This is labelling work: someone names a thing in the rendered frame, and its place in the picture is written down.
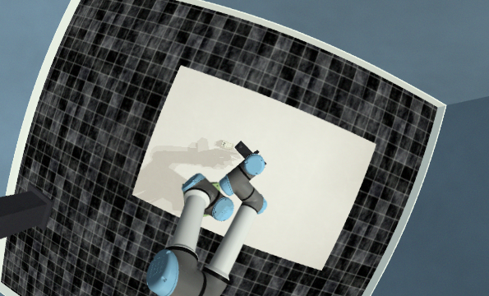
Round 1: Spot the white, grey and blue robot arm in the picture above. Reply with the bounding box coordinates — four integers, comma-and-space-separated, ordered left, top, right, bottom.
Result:
146, 141, 267, 296

